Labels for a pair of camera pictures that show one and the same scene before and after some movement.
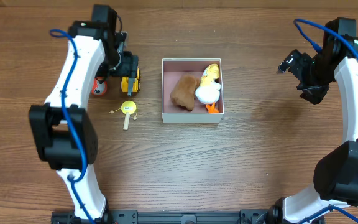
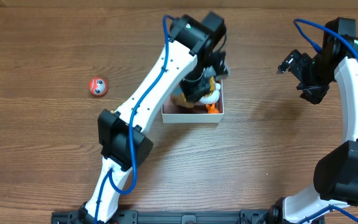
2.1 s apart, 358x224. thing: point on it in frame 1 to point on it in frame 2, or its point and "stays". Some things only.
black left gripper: x=130 y=74 to x=194 y=90
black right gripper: x=313 y=91 stays
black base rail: x=133 y=216 stays
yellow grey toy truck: x=136 y=84 to x=209 y=73
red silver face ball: x=99 y=86 stays
